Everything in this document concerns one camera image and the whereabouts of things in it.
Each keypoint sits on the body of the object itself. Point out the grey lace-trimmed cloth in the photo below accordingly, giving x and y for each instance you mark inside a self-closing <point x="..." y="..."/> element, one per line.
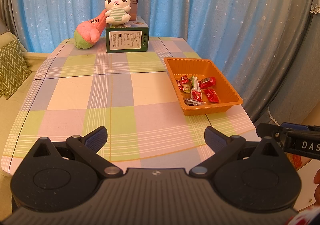
<point x="315" y="5"/>

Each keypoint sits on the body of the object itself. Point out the small yellow candy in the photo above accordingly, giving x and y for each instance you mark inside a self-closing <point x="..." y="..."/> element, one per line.
<point x="187" y="87"/>

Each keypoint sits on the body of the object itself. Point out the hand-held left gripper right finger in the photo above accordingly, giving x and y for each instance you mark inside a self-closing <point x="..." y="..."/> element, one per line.
<point x="215" y="138"/>

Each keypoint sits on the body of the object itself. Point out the light green sofa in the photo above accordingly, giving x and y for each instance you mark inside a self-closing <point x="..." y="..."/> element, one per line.
<point x="15" y="109"/>

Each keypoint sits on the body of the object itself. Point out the green cardboard box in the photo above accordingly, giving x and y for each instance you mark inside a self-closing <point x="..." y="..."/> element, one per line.
<point x="125" y="39"/>

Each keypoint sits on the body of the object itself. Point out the white bunny plush toy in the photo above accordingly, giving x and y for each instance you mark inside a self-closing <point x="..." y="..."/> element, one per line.
<point x="116" y="8"/>

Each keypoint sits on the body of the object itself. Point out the clear snack packet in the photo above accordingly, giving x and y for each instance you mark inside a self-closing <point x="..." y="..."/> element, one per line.
<point x="193" y="102"/>

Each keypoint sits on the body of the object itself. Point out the orange plastic tray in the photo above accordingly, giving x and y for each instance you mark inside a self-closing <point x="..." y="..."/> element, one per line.
<point x="225" y="82"/>

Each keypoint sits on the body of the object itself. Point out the grey star curtain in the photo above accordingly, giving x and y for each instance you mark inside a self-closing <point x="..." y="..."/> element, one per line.
<point x="10" y="2"/>
<point x="280" y="52"/>

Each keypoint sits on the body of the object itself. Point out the green zigzag cushion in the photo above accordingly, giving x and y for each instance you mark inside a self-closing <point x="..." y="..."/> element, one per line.
<point x="11" y="67"/>

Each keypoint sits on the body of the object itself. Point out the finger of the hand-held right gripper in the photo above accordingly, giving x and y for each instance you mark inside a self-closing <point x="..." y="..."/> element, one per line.
<point x="268" y="130"/>

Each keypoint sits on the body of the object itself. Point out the checked pastel tablecloth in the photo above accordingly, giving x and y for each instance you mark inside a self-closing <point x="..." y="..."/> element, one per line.
<point x="112" y="94"/>

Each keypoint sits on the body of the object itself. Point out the blue star curtain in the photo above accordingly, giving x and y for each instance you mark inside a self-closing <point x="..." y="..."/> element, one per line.
<point x="187" y="2"/>

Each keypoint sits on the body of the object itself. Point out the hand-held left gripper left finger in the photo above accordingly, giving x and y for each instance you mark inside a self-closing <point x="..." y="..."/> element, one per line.
<point x="96" y="137"/>

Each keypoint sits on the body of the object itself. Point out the red snack packet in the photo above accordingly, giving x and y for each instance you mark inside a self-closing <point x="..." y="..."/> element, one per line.
<point x="180" y="84"/>
<point x="196" y="96"/>
<point x="208" y="82"/>
<point x="211" y="96"/>
<point x="185" y="79"/>

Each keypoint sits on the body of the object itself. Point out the tall brown cardboard box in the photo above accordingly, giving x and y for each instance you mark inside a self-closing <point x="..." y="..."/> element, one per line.
<point x="133" y="2"/>

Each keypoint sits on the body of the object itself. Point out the pink green plush toy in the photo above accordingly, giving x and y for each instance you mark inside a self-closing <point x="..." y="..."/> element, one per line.
<point x="87" y="32"/>

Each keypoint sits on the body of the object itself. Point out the red white printed cloth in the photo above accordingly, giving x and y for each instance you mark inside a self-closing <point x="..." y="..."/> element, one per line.
<point x="303" y="218"/>

